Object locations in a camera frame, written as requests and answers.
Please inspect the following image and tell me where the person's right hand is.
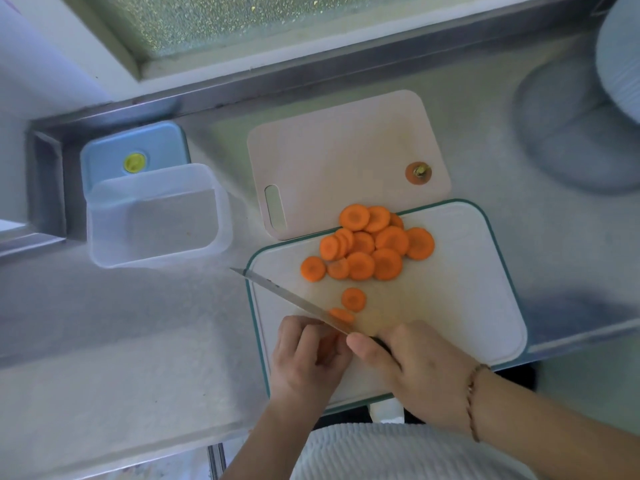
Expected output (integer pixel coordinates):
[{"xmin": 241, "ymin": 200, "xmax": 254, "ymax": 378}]
[{"xmin": 346, "ymin": 321, "xmax": 482, "ymax": 436}]

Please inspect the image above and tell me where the person's left hand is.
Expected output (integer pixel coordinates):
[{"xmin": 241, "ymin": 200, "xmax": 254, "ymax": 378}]
[{"xmin": 269, "ymin": 315, "xmax": 354, "ymax": 416}]

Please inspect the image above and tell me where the steel kitchen knife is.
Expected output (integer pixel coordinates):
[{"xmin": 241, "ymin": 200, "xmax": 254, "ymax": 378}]
[{"xmin": 230, "ymin": 267, "xmax": 393, "ymax": 355}]

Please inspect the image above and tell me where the person's right forearm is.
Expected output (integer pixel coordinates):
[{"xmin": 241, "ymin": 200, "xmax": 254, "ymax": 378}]
[{"xmin": 467, "ymin": 367, "xmax": 640, "ymax": 480}]

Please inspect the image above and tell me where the person's left forearm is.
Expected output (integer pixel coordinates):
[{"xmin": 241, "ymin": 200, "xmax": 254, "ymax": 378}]
[{"xmin": 220, "ymin": 395, "xmax": 328, "ymax": 480}]

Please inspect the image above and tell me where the pile of carrot slices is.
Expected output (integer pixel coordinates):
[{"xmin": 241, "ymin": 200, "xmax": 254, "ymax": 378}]
[{"xmin": 300, "ymin": 204, "xmax": 436, "ymax": 283}]

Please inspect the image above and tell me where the white green-edged cutting board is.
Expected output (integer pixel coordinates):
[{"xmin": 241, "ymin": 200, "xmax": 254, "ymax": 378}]
[{"xmin": 244, "ymin": 199, "xmax": 529, "ymax": 414}]

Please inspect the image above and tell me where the white ribbed shirt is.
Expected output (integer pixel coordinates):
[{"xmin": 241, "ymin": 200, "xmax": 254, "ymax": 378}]
[{"xmin": 290, "ymin": 422, "xmax": 540, "ymax": 480}]

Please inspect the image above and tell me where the metal table leg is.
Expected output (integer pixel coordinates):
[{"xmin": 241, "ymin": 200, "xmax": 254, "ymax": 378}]
[{"xmin": 207, "ymin": 442, "xmax": 228, "ymax": 480}]

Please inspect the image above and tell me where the carrot top end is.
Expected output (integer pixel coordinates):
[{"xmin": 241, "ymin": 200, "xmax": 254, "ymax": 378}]
[{"xmin": 405, "ymin": 161, "xmax": 433, "ymax": 186}]

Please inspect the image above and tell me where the clear plastic container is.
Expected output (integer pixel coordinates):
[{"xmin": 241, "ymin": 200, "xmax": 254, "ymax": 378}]
[{"xmin": 86, "ymin": 163, "xmax": 234, "ymax": 269}]

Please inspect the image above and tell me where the beige cutting board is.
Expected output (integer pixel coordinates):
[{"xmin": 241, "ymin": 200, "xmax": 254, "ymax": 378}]
[{"xmin": 247, "ymin": 90, "xmax": 452, "ymax": 241}]

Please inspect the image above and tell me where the blue container lid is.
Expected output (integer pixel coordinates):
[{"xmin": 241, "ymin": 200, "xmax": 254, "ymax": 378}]
[{"xmin": 80, "ymin": 121, "xmax": 192, "ymax": 195}]

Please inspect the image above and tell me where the frosted glass window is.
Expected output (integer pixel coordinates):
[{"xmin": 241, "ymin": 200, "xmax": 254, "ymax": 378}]
[{"xmin": 60, "ymin": 0, "xmax": 551, "ymax": 80}]

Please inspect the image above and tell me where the stack of white plates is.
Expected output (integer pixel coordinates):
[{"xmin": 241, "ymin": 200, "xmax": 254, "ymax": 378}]
[{"xmin": 596, "ymin": 0, "xmax": 640, "ymax": 126}]

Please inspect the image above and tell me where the braided wrist bracelet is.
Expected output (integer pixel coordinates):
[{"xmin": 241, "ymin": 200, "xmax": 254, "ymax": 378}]
[{"xmin": 465, "ymin": 364, "xmax": 492, "ymax": 443}]

